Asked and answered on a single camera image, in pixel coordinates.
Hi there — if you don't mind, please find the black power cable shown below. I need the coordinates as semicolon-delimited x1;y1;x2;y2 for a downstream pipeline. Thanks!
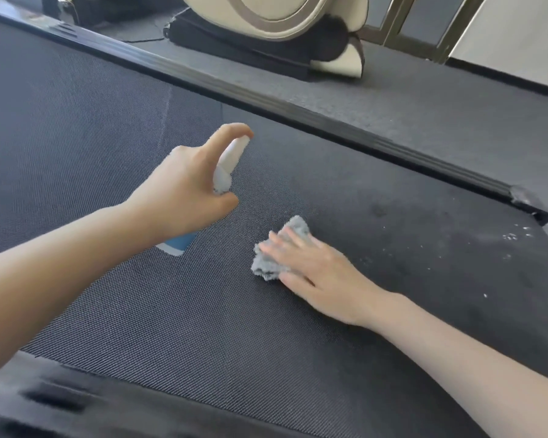
114;33;166;44

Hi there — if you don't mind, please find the white blue spray bottle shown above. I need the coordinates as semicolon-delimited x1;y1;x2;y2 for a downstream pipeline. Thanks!
156;135;251;257

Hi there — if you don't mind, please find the dark glass double door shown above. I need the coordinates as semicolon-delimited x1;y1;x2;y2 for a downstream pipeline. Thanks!
360;0;490;64

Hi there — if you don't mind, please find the person's right hand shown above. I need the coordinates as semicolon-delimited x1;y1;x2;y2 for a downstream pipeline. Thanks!
259;228;393;329

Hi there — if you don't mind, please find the beige brown massage chair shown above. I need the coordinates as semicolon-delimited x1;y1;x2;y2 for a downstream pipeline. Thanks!
164;0;370;82

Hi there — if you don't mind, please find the grey fluffy cloth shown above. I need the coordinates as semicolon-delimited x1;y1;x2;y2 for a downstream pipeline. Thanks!
250;215;312;282

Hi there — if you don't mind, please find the dark grey treadmill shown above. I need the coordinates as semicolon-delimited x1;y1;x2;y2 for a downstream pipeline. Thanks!
0;0;548;438

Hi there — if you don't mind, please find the person's right forearm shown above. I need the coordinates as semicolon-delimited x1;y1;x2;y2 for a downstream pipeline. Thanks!
363;291;548;438

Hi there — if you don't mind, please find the person's left hand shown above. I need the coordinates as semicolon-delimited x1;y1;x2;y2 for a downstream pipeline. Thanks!
123;122;255;245

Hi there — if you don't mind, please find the person's left forearm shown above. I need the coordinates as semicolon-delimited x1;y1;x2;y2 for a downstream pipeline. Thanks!
0;203;163;384

